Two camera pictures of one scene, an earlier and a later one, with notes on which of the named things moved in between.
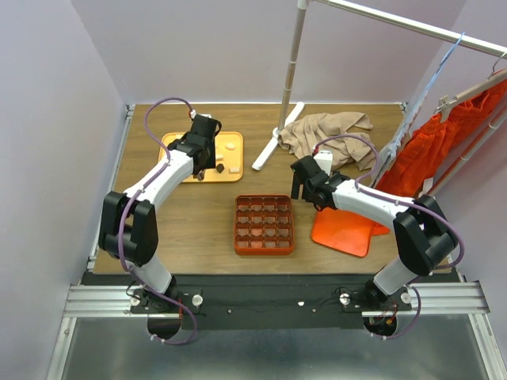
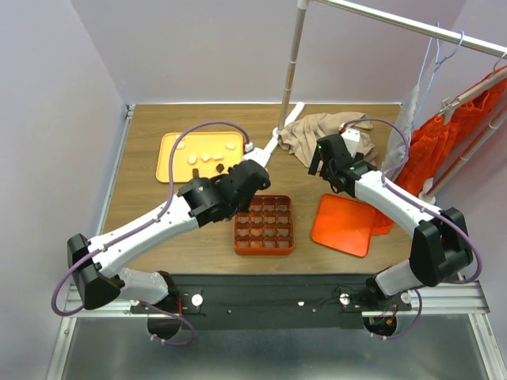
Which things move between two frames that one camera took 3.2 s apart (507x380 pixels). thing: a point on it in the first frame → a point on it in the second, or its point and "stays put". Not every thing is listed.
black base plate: (269, 301) stays put
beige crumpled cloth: (302, 136) stays put
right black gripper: (295, 188) → (315, 161)
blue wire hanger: (399, 134) → (438, 64)
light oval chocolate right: (230, 146) stays put
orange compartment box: (264, 225) stays put
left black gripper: (211, 161) → (245, 204)
